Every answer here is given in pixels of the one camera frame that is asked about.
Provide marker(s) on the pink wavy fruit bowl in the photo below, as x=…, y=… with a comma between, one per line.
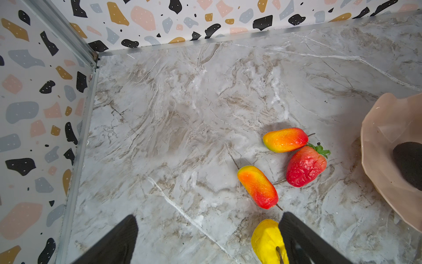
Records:
x=392, y=121

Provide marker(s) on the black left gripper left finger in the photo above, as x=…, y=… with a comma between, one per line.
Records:
x=116, y=247

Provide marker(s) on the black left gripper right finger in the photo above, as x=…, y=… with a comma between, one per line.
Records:
x=304, y=246

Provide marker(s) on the aluminium corner post left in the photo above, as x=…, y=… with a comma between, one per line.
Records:
x=59, y=25

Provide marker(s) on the fake mango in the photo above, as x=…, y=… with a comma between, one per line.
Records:
x=286, y=140
x=259, y=187

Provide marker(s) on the fake red strawberry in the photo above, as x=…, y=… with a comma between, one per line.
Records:
x=306, y=164

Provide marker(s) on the fake yellow lemon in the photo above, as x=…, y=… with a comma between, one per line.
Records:
x=268, y=244

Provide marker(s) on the fake dark avocado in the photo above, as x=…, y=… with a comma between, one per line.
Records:
x=408, y=158

